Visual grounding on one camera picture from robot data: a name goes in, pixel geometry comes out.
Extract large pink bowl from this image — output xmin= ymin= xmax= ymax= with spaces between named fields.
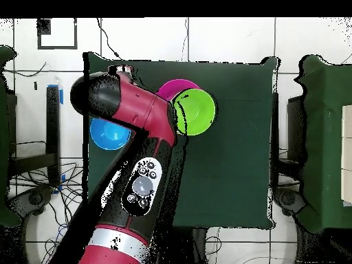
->
xmin=156 ymin=78 xmax=203 ymax=102

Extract lime green bowl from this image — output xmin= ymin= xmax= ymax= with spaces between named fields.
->
xmin=170 ymin=88 xmax=217 ymax=137

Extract large light blue bowl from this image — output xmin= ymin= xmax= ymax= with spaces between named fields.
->
xmin=89 ymin=117 xmax=133 ymax=151

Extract black stand with blue tape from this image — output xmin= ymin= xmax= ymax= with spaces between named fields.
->
xmin=8 ymin=84 xmax=65 ymax=195

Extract green cloth covered side table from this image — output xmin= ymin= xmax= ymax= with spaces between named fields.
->
xmin=294 ymin=54 xmax=352 ymax=233
xmin=0 ymin=45 xmax=22 ymax=228

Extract dark green tablecloth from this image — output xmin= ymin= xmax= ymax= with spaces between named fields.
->
xmin=82 ymin=52 xmax=280 ymax=230

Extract black floor cable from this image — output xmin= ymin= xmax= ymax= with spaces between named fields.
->
xmin=96 ymin=18 xmax=123 ymax=60

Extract tangle of black cables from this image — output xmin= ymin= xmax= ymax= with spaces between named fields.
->
xmin=10 ymin=162 xmax=83 ymax=264

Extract black pedestal foot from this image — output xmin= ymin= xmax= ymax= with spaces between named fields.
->
xmin=273 ymin=186 xmax=307 ymax=217
xmin=6 ymin=186 xmax=54 ymax=218

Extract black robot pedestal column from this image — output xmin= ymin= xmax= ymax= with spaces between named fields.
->
xmin=175 ymin=226 xmax=208 ymax=264

